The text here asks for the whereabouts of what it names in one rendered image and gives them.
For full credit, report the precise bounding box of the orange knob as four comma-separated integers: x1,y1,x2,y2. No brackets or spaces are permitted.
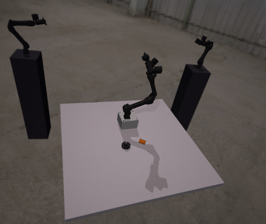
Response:
139,139,146,144

